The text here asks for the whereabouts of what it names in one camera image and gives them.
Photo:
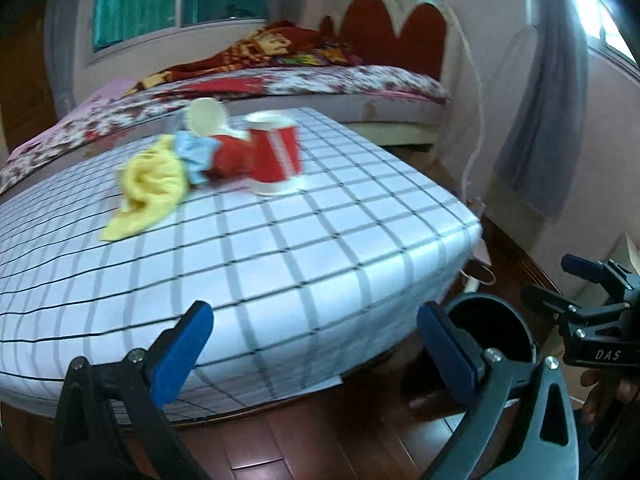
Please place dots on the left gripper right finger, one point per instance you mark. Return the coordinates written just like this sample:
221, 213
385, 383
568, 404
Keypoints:
542, 441

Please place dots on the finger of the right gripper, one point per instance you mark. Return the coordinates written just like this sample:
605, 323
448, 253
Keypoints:
560, 309
618, 283

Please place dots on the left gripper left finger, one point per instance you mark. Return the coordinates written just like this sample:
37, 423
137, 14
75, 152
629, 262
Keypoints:
87, 441

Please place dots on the black trash bin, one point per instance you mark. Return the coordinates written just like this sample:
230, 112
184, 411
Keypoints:
475, 323

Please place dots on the yellow cloth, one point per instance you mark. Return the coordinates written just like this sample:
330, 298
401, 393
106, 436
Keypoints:
153, 183

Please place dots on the light blue paper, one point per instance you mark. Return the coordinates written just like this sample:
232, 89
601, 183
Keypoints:
196, 154

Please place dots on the red paper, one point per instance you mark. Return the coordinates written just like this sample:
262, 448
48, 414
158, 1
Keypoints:
231, 157

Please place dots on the red paper cup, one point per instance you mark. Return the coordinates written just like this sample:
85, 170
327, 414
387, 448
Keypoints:
276, 166

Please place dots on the white paper cup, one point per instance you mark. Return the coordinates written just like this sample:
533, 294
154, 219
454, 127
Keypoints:
206, 117

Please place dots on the right hand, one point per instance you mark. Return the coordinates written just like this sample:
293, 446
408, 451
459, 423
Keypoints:
604, 389

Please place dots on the white wifi router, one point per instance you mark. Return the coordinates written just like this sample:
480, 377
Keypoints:
480, 252

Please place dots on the checkered white tablecloth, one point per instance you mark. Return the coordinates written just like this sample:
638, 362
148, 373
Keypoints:
304, 287

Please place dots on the right bright window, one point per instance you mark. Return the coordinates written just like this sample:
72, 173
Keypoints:
602, 32

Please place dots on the floral bed mattress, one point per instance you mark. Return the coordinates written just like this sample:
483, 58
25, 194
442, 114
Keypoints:
253, 83

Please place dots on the red scalloped headboard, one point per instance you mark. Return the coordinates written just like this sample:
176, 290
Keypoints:
367, 28

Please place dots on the pink pillow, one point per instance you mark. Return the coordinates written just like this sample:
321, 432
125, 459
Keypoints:
101, 98

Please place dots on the red patterned blanket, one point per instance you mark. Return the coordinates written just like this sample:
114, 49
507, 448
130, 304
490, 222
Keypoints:
280, 43

